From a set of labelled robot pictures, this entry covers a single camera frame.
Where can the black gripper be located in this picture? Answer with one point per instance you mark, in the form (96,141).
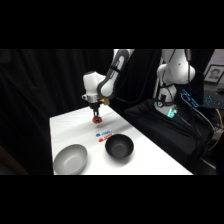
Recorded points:
(95,107)

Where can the black bowl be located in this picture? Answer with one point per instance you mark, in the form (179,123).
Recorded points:
(119,146)

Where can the small green light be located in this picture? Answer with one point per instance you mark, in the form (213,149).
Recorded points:
(171,112)

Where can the grey bowl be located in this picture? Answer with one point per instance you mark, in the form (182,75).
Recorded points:
(70,159)

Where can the black robot stand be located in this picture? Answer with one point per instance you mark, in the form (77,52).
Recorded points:
(156,126)

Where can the red marker pen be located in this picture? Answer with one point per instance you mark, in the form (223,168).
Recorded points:
(105,138)

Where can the keyboard with blue lights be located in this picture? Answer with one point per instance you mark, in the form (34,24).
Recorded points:
(203,98)

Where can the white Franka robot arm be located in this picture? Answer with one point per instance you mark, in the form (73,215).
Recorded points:
(173,71)

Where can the framed picture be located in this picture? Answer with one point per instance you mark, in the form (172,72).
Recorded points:
(214,74)

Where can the red ball with orange spots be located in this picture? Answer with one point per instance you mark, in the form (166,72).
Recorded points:
(97,121)

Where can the blue marker pen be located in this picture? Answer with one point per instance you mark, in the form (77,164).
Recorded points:
(103,133)

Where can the black curtain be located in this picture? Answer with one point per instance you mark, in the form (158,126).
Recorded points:
(36,100)

